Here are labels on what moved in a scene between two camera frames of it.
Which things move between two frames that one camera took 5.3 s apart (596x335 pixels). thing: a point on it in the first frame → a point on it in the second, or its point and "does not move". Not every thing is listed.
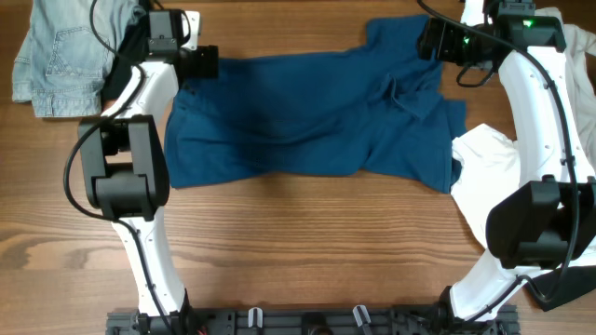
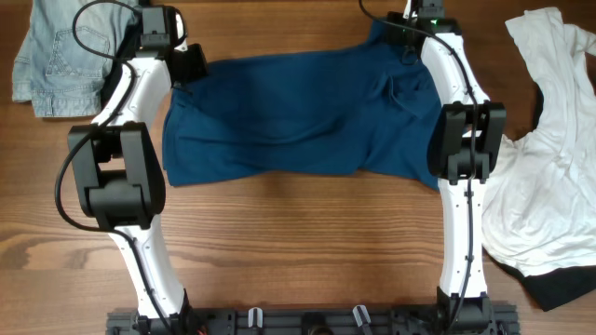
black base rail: [305, 320] does not move
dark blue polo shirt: [382, 112] does not move
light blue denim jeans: [60, 64] does not move
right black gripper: [449, 47] → [397, 25]
